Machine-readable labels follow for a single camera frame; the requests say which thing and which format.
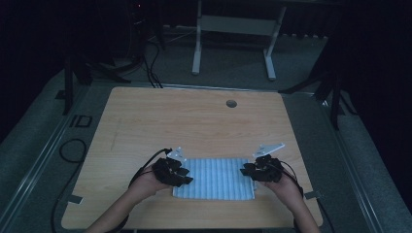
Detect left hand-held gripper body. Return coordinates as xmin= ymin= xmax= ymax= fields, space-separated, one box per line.
xmin=152 ymin=147 xmax=189 ymax=188

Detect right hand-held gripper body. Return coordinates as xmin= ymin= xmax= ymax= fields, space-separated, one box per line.
xmin=248 ymin=142 xmax=287 ymax=183

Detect blue striped towel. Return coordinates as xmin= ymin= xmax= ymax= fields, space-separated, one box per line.
xmin=172 ymin=157 xmax=258 ymax=201

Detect person's left hand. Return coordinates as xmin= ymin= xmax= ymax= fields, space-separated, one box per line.
xmin=128 ymin=164 xmax=171 ymax=202

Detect person's right hand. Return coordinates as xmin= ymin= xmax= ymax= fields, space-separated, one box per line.
xmin=258 ymin=167 xmax=305 ymax=208

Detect grey tape piece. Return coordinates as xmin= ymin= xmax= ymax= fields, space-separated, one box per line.
xmin=66 ymin=194 xmax=85 ymax=205
xmin=303 ymin=190 xmax=323 ymax=200

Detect black metal stand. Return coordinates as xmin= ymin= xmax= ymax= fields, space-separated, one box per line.
xmin=280 ymin=48 xmax=358 ymax=131
xmin=54 ymin=48 xmax=132 ymax=117

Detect dark equipment rack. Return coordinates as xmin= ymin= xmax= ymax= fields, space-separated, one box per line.
xmin=124 ymin=0 xmax=167 ymax=67

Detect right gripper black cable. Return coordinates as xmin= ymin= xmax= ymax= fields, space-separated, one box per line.
xmin=276 ymin=159 xmax=336 ymax=233

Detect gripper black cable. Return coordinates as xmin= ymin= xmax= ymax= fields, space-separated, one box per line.
xmin=276 ymin=159 xmax=336 ymax=233
xmin=50 ymin=138 xmax=174 ymax=233

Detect metal floor rail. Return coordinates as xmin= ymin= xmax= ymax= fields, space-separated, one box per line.
xmin=0 ymin=84 xmax=90 ymax=227
xmin=319 ymin=95 xmax=388 ymax=233

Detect black floor cables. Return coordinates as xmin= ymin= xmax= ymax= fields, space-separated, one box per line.
xmin=141 ymin=41 xmax=165 ymax=89

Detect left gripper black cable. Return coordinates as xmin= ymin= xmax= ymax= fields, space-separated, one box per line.
xmin=50 ymin=138 xmax=174 ymax=233

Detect white metal table frame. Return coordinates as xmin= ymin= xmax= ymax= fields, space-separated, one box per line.
xmin=191 ymin=0 xmax=288 ymax=82

